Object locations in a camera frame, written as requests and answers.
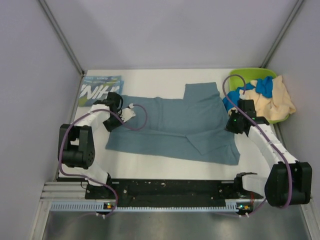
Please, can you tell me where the grey-blue t shirt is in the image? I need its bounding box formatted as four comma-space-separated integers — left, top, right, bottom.
105, 82, 240, 166

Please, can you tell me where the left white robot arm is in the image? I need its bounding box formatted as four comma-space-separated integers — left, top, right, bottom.
57, 92, 126, 199

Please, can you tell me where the cream yellow t shirt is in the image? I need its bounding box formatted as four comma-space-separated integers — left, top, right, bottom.
238, 75, 297, 123

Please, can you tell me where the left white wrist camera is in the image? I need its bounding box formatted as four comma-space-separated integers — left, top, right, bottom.
120, 103, 136, 123

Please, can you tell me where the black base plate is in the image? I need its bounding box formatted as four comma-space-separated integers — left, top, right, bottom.
84, 177, 265, 208

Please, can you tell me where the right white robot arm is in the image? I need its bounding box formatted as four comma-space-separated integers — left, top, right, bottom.
225, 99, 313, 207

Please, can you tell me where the green plastic basket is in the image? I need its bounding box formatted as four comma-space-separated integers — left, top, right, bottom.
229, 67, 292, 126

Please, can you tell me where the right aluminium corner post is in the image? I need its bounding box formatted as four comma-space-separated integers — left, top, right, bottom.
259, 0, 306, 69

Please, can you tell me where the folded printed blue t shirt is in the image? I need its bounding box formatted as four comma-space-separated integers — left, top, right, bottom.
78, 75, 124, 107

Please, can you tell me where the light blue cable duct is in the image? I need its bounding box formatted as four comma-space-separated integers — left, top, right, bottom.
50, 199, 251, 213

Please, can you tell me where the bright blue t shirt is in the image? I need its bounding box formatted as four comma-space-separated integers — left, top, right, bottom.
227, 76, 273, 117

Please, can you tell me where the left aluminium corner post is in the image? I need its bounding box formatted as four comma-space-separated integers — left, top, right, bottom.
37, 0, 85, 77

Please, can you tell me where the aluminium corner post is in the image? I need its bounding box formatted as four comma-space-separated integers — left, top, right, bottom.
37, 0, 85, 77
259, 0, 306, 69

